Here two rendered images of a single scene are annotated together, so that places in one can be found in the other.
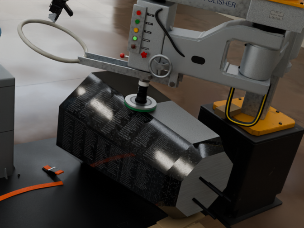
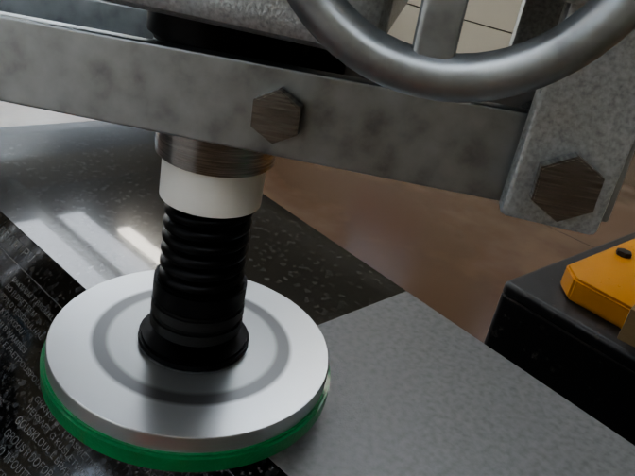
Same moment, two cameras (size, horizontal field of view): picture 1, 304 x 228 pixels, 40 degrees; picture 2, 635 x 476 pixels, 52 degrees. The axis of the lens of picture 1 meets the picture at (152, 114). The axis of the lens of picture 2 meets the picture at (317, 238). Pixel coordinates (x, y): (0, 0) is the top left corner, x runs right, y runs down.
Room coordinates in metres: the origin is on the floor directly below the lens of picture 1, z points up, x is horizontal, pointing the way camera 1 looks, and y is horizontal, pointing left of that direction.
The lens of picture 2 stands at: (2.08, 0.06, 1.22)
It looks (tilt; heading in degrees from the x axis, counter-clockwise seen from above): 26 degrees down; 354
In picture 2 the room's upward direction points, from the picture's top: 11 degrees clockwise
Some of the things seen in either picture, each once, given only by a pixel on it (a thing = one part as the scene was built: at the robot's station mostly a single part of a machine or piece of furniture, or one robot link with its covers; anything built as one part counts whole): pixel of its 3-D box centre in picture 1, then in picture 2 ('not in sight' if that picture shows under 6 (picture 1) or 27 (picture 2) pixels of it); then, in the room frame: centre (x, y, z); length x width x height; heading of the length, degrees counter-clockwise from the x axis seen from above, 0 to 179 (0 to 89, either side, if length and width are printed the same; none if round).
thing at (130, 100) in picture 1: (140, 101); (193, 345); (2.50, 0.09, 0.91); 0.21 x 0.21 x 0.01
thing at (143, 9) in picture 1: (136, 29); not in sight; (2.41, 0.18, 1.41); 0.08 x 0.03 x 0.28; 78
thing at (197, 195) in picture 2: (144, 82); (214, 173); (2.50, 0.09, 1.05); 0.07 x 0.07 x 0.04
